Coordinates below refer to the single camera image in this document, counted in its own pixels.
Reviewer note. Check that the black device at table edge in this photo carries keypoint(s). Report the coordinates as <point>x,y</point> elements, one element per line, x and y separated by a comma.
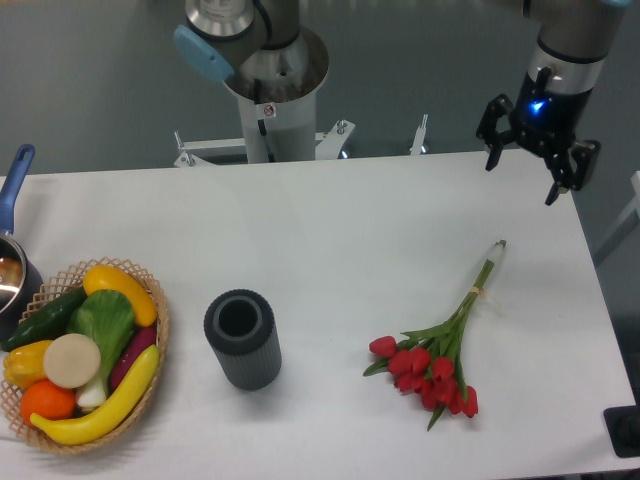
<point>623,429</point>

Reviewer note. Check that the beige round disc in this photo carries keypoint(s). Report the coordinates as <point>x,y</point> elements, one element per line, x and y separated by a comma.
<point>71,361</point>

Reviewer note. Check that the red tulip bouquet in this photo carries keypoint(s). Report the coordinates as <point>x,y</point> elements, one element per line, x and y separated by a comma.
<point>428,362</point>

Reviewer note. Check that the green bok choy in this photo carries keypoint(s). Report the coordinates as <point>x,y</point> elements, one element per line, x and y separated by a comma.
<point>106,317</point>

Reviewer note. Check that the yellow banana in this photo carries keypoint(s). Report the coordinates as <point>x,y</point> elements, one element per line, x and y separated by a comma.
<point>111,413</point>

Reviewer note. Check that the white metal mounting frame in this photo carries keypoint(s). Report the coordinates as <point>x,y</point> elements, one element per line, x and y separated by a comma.
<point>328,145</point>

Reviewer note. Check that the green cucumber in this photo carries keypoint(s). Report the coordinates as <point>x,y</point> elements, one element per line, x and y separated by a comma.
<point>48,322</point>

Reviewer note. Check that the blue handled saucepan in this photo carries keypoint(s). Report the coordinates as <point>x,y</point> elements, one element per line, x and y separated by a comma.
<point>20,280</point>

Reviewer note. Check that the woven wicker basket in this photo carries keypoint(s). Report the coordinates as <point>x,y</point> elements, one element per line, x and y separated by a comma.
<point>66,280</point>

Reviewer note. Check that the silver robot arm base column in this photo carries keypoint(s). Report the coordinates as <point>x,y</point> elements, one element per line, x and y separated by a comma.
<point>270,63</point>

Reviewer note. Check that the dark grey ribbed vase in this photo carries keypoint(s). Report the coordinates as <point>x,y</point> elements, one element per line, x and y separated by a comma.
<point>240,327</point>

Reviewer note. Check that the purple sweet potato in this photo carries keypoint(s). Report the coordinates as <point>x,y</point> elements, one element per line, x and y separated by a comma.
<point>141,340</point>

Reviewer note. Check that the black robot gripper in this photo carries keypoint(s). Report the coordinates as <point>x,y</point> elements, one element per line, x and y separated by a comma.
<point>543,123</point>

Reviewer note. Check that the white furniture leg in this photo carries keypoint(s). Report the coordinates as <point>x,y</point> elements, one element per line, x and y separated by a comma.
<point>623,225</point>

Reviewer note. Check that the orange fruit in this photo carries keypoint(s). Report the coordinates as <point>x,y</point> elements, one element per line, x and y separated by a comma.
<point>47,400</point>

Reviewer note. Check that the silver robot arm with wrist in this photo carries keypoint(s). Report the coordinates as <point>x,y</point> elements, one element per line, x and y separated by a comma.
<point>573,43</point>

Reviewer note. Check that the yellow bell pepper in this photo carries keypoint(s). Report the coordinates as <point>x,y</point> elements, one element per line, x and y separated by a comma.
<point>24,366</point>

